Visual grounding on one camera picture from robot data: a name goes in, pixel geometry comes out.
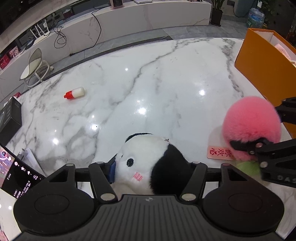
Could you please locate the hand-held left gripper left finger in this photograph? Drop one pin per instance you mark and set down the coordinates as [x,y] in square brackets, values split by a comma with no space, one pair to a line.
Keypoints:
[101,183]

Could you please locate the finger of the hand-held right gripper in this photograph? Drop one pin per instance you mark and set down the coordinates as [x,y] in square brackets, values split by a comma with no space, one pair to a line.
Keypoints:
[249,144]
[288,110]

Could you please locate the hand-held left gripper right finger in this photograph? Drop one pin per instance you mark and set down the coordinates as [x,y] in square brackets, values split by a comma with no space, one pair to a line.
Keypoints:
[193,183]

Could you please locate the pink fluffy peach plush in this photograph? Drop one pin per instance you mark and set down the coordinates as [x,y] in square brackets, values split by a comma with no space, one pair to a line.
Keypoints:
[249,118]

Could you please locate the panda plush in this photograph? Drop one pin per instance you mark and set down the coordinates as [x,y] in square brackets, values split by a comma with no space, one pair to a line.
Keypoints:
[143,150]

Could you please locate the orange box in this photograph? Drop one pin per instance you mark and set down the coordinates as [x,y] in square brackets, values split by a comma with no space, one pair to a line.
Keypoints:
[254,64]

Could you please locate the pink charm tag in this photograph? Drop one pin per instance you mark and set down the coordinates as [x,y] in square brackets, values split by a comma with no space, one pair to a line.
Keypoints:
[218,153]

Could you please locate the black smartphone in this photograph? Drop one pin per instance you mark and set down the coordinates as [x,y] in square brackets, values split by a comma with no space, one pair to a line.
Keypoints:
[18,176]

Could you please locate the small white bottle red cap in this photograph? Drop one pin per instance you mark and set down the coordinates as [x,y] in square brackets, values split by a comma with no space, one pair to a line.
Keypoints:
[76,92]

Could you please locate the large water bottle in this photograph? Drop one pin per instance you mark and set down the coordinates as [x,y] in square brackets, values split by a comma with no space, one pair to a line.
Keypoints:
[254,17]

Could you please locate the black box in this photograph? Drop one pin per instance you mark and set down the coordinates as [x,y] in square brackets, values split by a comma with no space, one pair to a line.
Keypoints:
[11,115]

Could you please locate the potted green plant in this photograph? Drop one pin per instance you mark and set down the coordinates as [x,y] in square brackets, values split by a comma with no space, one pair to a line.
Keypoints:
[217,16]

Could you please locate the small red box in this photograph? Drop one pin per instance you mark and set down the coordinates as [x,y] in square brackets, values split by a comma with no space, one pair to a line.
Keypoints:
[16,94]

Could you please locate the low swivel chair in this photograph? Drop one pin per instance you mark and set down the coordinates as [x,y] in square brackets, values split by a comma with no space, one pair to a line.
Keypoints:
[34,60]

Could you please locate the pink red gift box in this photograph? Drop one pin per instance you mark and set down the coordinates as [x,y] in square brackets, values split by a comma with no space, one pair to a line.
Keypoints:
[13,52]

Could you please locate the white router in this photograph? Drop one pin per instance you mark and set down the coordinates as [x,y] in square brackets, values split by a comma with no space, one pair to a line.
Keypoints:
[38,38]

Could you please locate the white tablet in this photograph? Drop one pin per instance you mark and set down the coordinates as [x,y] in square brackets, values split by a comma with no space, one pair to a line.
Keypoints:
[144,1]

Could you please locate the pink heater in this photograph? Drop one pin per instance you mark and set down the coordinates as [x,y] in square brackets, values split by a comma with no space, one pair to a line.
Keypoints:
[116,4]

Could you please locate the television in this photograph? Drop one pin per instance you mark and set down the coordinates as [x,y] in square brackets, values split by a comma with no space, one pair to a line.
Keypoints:
[23,14]

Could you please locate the wall socket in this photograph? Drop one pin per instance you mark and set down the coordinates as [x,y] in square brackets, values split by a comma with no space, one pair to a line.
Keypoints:
[230,2]

